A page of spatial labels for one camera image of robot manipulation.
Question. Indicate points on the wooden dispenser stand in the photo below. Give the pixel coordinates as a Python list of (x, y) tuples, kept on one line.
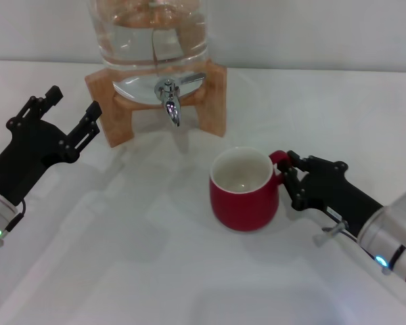
[(116, 122)]

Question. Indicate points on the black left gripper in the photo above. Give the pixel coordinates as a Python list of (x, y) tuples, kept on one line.
[(23, 155)]

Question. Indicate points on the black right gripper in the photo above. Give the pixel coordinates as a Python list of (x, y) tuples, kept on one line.
[(331, 193)]

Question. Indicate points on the chrome faucet spout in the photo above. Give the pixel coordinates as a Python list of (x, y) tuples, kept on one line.
[(170, 105)]

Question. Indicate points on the glass water dispenser jar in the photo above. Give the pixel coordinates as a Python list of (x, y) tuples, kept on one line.
[(132, 44)]

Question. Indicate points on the red ceramic cup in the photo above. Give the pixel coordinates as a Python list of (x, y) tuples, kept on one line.
[(243, 210)]

